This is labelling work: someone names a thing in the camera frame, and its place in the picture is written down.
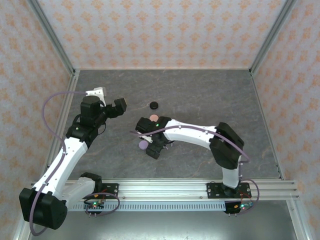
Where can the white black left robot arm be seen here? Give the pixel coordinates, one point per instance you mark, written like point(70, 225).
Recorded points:
point(62, 165)

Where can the pink round earbud case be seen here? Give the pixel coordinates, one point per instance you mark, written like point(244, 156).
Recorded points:
point(153, 116)

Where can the small circuit board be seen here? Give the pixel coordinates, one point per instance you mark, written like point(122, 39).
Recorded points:
point(241, 206)
point(95, 205)

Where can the black round earbud case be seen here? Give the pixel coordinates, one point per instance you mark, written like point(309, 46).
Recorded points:
point(155, 105)

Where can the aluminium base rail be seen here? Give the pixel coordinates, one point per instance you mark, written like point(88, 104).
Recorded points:
point(162, 190)

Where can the aluminium table side rail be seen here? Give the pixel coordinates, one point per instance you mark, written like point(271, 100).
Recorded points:
point(260, 100)
point(67, 100)

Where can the grey metal base plate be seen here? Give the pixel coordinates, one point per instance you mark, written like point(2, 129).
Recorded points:
point(162, 227)

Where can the purple round earbud case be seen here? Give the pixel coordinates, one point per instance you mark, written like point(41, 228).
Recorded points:
point(142, 145)

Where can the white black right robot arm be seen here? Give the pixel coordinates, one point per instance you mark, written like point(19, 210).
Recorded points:
point(190, 135)

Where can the aluminium frame post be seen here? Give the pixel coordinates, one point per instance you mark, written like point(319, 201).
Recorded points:
point(53, 37)
point(270, 37)

